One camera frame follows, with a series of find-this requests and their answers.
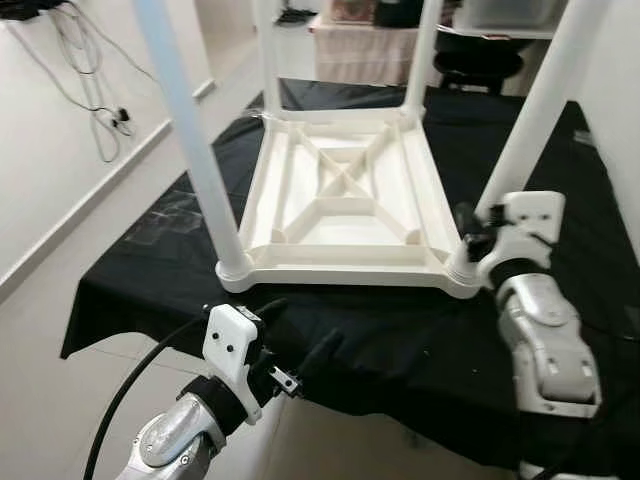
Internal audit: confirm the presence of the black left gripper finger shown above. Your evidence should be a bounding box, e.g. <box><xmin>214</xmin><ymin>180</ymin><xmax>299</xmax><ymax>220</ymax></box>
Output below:
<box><xmin>245</xmin><ymin>297</ymin><xmax>291</xmax><ymax>329</ymax></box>
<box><xmin>295</xmin><ymin>330</ymin><xmax>346</xmax><ymax>381</ymax></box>

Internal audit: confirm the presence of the white plastic table top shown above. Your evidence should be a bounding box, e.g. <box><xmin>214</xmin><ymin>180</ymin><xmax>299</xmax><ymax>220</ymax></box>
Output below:
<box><xmin>215</xmin><ymin>105</ymin><xmax>486</xmax><ymax>299</ymax></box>

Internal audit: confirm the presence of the black table cloth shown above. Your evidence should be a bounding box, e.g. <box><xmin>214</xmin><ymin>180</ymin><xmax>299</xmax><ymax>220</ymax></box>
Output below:
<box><xmin>60</xmin><ymin>78</ymin><xmax>640</xmax><ymax>476</ymax></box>

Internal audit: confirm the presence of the black round stool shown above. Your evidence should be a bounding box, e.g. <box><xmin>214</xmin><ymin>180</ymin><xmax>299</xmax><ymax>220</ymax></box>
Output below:
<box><xmin>435</xmin><ymin>55</ymin><xmax>521</xmax><ymax>96</ymax></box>

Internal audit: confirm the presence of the clear plastic storage box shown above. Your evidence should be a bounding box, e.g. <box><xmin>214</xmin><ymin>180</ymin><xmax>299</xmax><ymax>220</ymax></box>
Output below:
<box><xmin>455</xmin><ymin>0</ymin><xmax>566</xmax><ymax>39</ymax></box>

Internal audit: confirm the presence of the black bag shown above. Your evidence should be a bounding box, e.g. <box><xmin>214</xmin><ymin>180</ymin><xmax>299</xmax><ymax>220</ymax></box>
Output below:
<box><xmin>375</xmin><ymin>0</ymin><xmax>426</xmax><ymax>29</ymax></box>

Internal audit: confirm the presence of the red printed box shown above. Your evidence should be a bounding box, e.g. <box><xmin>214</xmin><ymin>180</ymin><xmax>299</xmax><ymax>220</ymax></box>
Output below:
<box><xmin>330</xmin><ymin>0</ymin><xmax>376</xmax><ymax>23</ymax></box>

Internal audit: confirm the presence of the black power strip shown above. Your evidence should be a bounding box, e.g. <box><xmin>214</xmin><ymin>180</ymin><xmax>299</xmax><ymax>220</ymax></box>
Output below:
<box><xmin>0</xmin><ymin>0</ymin><xmax>61</xmax><ymax>21</ymax></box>

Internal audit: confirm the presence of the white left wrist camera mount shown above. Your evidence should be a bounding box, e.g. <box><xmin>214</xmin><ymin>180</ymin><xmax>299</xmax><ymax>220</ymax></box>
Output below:
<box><xmin>202</xmin><ymin>305</ymin><xmax>266</xmax><ymax>426</ymax></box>

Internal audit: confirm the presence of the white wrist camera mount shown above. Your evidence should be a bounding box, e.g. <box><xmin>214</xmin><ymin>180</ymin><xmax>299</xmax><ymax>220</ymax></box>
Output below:
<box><xmin>478</xmin><ymin>190</ymin><xmax>566</xmax><ymax>291</ymax></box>
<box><xmin>202</xmin><ymin>305</ymin><xmax>266</xmax><ymax>426</ymax></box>

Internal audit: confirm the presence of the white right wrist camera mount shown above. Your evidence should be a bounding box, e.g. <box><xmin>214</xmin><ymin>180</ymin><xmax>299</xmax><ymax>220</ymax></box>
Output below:
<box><xmin>478</xmin><ymin>190</ymin><xmax>566</xmax><ymax>291</ymax></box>

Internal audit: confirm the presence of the black wall cable tangle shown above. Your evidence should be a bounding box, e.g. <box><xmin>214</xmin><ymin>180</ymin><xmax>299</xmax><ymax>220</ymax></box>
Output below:
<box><xmin>20</xmin><ymin>0</ymin><xmax>161</xmax><ymax>166</ymax></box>

